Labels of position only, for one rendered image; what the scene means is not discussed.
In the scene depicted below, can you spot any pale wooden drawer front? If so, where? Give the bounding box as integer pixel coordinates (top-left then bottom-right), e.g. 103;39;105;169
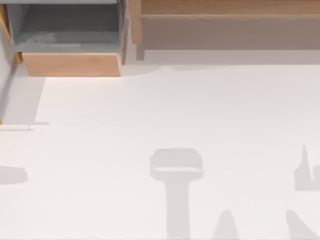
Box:
21;51;122;77

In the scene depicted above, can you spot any wooden open shelf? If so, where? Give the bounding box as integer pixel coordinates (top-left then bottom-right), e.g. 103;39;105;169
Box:
129;0;320;61

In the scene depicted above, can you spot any pulled-out grey drawer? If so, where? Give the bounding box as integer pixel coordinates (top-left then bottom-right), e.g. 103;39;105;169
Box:
6;0;126;66

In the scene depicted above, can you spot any wooden cupboard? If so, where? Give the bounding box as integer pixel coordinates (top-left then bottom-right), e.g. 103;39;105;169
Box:
0;3;24;65

